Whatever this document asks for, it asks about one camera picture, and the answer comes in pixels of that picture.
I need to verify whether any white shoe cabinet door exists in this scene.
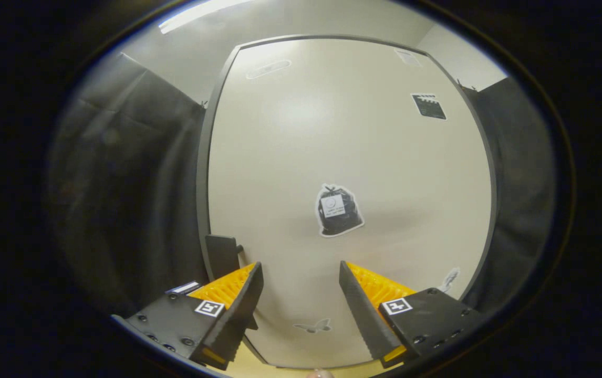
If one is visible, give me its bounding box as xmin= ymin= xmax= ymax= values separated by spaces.
xmin=207 ymin=39 xmax=492 ymax=368

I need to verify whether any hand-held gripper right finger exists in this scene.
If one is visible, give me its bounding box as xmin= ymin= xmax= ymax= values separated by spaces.
xmin=339 ymin=260 xmax=491 ymax=368

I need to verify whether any black door handle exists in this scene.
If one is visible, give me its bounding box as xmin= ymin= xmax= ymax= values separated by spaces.
xmin=205 ymin=235 xmax=258 ymax=331

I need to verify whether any white and dark book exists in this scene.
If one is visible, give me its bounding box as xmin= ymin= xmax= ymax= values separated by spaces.
xmin=167 ymin=281 xmax=202 ymax=296

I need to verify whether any dark grey shoe cabinet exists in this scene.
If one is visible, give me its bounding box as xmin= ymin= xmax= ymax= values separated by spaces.
xmin=196 ymin=34 xmax=499 ymax=369

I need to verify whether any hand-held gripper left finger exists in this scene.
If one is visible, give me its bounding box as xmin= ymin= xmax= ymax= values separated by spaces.
xmin=112 ymin=261 xmax=264 ymax=371

